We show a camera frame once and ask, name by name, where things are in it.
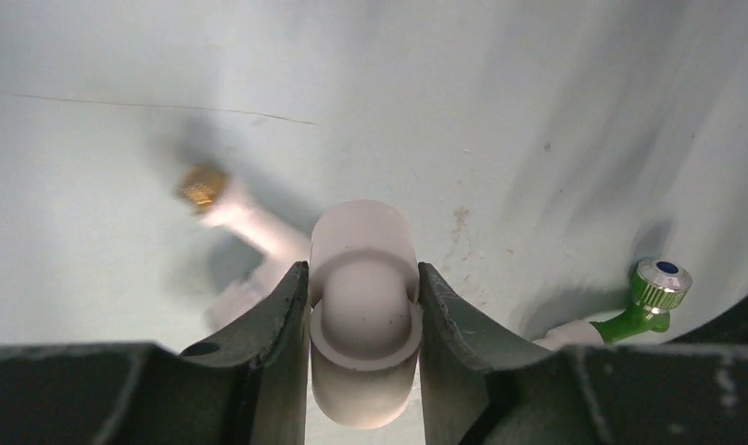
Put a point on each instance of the white plastic faucet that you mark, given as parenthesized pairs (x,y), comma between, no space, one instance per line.
(221,200)

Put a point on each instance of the green plastic faucet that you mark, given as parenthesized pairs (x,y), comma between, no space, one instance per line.
(657,287)

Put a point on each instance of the white elbow fitting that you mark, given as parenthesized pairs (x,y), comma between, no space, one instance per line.
(572,333)
(366,325)

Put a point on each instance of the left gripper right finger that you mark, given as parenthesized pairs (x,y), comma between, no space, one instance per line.
(466,364)

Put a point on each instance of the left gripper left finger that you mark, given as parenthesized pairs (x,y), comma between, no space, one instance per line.
(267,349)

